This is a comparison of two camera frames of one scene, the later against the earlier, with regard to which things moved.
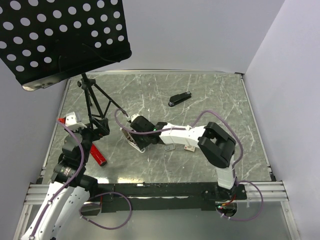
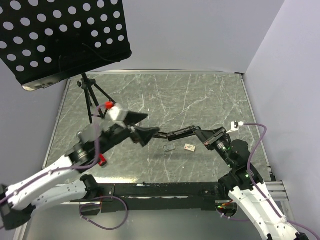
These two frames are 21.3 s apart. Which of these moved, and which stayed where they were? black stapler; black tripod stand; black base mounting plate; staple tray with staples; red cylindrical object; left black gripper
Moved: left black gripper; black stapler
Stayed: black base mounting plate; red cylindrical object; staple tray with staples; black tripod stand
